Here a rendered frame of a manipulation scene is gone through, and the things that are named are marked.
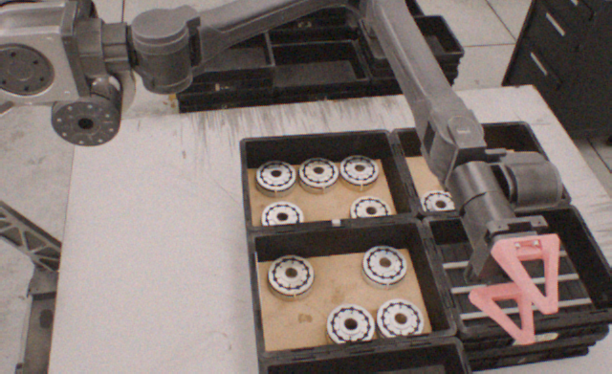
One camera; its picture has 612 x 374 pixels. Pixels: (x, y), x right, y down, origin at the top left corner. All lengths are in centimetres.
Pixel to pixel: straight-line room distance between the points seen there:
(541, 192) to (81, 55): 63
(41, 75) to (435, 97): 55
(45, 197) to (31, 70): 187
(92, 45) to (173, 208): 85
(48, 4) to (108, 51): 11
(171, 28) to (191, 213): 86
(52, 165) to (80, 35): 202
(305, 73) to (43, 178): 129
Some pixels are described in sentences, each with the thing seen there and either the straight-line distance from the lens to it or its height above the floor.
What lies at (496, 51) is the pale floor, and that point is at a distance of 367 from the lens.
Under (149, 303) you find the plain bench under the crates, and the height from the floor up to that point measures 70.
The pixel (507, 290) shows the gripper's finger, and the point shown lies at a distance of 66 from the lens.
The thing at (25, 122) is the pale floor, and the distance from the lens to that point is 313.
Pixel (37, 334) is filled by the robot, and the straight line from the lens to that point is 205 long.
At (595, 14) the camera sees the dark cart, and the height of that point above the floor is 82.
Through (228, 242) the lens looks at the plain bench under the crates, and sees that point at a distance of 154.
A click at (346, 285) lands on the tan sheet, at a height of 83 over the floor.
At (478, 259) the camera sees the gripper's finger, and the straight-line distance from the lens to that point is 62.
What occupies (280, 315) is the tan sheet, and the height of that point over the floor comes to 83.
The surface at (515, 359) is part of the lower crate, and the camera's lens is 143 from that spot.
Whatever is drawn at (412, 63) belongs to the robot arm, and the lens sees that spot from 82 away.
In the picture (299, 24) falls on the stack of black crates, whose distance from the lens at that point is 265.
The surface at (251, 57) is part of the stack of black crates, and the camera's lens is 248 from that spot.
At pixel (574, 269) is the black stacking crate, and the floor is 83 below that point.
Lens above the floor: 195
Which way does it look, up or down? 48 degrees down
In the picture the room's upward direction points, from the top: 4 degrees clockwise
